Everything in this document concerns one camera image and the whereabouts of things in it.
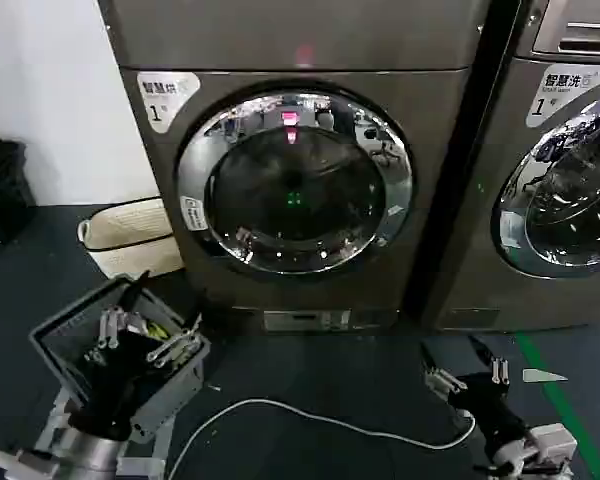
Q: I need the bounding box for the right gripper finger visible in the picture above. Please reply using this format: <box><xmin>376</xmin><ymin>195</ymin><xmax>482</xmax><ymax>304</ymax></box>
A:
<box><xmin>471</xmin><ymin>336</ymin><xmax>511</xmax><ymax>387</ymax></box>
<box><xmin>420</xmin><ymin>343</ymin><xmax>469</xmax><ymax>396</ymax></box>

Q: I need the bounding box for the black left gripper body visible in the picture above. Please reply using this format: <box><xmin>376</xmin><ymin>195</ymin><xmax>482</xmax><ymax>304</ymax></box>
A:
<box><xmin>72</xmin><ymin>332</ymin><xmax>154</xmax><ymax>442</ymax></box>

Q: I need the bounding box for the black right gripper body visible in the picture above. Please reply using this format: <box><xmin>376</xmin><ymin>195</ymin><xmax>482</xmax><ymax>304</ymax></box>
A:
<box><xmin>449</xmin><ymin>372</ymin><xmax>526</xmax><ymax>451</ymax></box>

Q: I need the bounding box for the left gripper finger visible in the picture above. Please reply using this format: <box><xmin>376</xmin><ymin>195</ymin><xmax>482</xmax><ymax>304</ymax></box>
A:
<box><xmin>98</xmin><ymin>271</ymin><xmax>150</xmax><ymax>351</ymax></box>
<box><xmin>146</xmin><ymin>313</ymin><xmax>203</xmax><ymax>369</ymax></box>

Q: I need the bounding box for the white floor tape piece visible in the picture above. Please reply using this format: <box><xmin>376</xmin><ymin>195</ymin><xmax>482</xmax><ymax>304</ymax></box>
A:
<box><xmin>522</xmin><ymin>368</ymin><xmax>570</xmax><ymax>385</ymax></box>

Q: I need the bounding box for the grey plastic box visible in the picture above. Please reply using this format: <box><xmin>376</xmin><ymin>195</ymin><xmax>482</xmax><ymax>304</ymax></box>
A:
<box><xmin>28</xmin><ymin>276</ymin><xmax>212</xmax><ymax>445</ymax></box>

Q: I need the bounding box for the green floor tape line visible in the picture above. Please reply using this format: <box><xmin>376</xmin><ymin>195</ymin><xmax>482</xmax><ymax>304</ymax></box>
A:
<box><xmin>517</xmin><ymin>332</ymin><xmax>600</xmax><ymax>480</ymax></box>

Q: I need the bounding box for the white metal box stand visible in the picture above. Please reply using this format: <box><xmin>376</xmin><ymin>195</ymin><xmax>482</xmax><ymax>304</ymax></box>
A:
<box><xmin>32</xmin><ymin>387</ymin><xmax>181</xmax><ymax>480</ymax></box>

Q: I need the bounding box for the white laundry basket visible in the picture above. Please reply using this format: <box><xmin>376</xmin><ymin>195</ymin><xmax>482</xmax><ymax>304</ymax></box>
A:
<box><xmin>77</xmin><ymin>197</ymin><xmax>186</xmax><ymax>280</ymax></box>

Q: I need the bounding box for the black plastic crate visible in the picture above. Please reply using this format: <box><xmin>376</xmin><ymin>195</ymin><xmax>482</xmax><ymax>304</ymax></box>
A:
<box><xmin>0</xmin><ymin>137</ymin><xmax>37</xmax><ymax>246</ymax></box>

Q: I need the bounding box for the round glass dryer door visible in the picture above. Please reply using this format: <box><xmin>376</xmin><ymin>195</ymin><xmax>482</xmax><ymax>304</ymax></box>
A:
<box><xmin>490</xmin><ymin>89</ymin><xmax>600</xmax><ymax>280</ymax></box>
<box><xmin>175</xmin><ymin>88</ymin><xmax>415</xmax><ymax>275</ymax></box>

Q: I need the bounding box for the grey front-load dryer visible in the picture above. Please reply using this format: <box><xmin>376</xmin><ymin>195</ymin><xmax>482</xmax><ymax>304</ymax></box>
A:
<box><xmin>97</xmin><ymin>0</ymin><xmax>531</xmax><ymax>334</ymax></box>
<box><xmin>424</xmin><ymin>0</ymin><xmax>600</xmax><ymax>334</ymax></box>

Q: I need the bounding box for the white cable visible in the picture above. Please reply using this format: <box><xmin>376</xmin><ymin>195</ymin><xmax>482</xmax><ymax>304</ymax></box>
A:
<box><xmin>165</xmin><ymin>398</ymin><xmax>477</xmax><ymax>480</ymax></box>

